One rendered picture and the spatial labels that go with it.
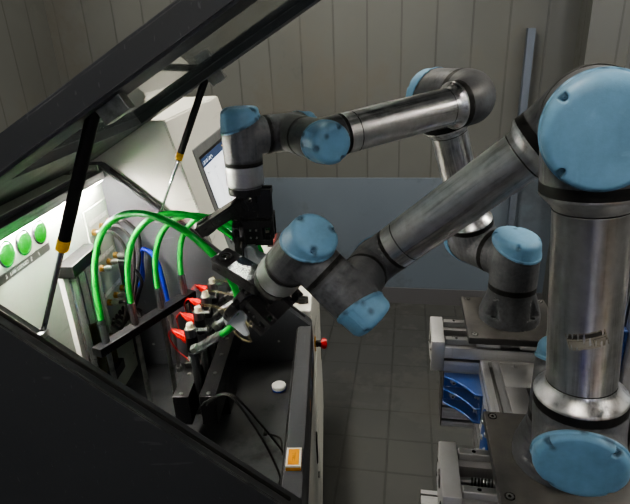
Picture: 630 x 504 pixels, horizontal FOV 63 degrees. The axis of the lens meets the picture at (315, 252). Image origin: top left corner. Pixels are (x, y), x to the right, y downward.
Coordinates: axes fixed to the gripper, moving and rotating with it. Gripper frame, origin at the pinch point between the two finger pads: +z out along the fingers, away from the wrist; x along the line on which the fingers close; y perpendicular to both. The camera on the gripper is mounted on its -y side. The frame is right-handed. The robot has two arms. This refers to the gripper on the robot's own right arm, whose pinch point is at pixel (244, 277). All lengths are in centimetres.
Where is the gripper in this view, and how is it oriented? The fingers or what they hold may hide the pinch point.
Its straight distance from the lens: 111.0
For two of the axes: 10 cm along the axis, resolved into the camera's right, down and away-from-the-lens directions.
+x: 0.2, -3.7, 9.3
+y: 10.0, -0.3, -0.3
